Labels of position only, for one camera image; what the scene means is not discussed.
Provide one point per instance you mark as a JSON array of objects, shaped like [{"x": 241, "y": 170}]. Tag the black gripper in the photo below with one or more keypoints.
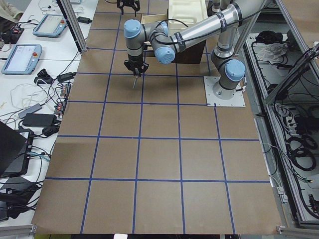
[
  {"x": 134, "y": 62},
  {"x": 127, "y": 2}
]

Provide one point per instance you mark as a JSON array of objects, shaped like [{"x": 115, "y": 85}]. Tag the grey orange scissors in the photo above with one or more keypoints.
[{"x": 135, "y": 81}]

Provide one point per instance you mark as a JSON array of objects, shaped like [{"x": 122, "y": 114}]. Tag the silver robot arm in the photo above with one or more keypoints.
[{"x": 223, "y": 23}]

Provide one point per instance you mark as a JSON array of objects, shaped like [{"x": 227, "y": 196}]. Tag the dark wooden drawer cabinet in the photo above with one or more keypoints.
[{"x": 191, "y": 55}]

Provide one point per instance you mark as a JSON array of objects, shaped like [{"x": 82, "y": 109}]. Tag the white plastic tray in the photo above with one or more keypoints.
[{"x": 189, "y": 12}]

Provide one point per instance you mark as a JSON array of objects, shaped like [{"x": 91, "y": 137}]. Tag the upper blue teach pendant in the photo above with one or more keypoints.
[{"x": 51, "y": 25}]

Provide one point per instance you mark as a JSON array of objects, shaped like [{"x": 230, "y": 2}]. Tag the blue teach pendant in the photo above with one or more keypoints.
[
  {"x": 51, "y": 25},
  {"x": 22, "y": 60}
]

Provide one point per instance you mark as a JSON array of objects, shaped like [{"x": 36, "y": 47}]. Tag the black power adapter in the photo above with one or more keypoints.
[{"x": 39, "y": 120}]

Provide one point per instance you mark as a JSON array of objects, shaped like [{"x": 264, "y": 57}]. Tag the lower blue teach pendant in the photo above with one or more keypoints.
[{"x": 22, "y": 60}]

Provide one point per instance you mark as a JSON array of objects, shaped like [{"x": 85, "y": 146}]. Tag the white crumpled cloth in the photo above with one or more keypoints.
[{"x": 272, "y": 53}]

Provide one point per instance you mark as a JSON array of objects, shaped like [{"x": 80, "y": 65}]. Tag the black laptop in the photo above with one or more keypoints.
[{"x": 15, "y": 149}]

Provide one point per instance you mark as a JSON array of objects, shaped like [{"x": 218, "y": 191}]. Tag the aluminium frame post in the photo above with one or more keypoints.
[{"x": 73, "y": 24}]

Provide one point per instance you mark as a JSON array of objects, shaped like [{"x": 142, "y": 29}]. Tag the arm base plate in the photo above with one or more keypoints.
[{"x": 216, "y": 96}]

